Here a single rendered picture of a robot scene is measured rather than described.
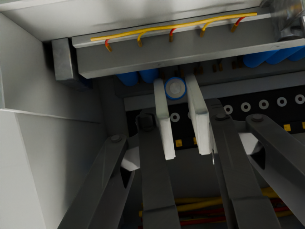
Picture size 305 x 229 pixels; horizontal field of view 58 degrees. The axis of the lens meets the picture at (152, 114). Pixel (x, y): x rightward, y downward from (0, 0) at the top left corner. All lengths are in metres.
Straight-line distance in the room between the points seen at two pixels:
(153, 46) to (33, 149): 0.10
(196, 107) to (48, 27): 0.10
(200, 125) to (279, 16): 0.08
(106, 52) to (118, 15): 0.03
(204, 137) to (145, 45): 0.07
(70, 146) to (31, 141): 0.06
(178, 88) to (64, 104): 0.09
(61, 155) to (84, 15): 0.10
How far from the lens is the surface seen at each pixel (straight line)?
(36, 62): 0.19
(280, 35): 0.18
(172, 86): 0.22
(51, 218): 0.19
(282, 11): 0.18
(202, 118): 0.16
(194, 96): 0.18
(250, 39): 0.20
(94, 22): 0.18
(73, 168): 0.23
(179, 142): 0.32
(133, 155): 0.15
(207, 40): 0.19
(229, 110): 0.33
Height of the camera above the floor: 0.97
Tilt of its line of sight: 12 degrees up
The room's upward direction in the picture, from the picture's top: 171 degrees clockwise
